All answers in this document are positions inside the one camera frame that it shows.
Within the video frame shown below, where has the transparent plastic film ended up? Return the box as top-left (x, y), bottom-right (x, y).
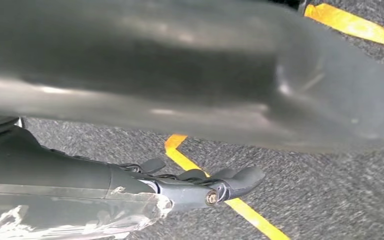
top-left (0, 183), bottom-right (174, 240)

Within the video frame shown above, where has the black rounded robot part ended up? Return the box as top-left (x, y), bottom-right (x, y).
top-left (268, 0), bottom-right (309, 12)

